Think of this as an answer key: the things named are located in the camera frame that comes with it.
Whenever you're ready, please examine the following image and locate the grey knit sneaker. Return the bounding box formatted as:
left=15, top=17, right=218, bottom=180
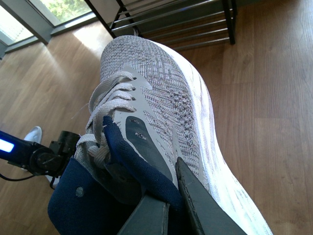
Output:
left=47, top=35, right=274, bottom=235

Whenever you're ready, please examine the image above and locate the black metal shoe rack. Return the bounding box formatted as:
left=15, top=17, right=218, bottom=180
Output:
left=86, top=0, right=238, bottom=50

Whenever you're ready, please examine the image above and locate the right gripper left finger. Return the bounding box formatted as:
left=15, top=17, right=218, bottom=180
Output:
left=118, top=194, right=169, bottom=235

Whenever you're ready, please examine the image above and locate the light blue slipper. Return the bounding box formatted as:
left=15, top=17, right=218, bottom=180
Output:
left=23, top=126, right=60, bottom=189

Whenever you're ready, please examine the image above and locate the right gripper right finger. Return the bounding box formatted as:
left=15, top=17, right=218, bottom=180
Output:
left=176, top=157, right=245, bottom=235

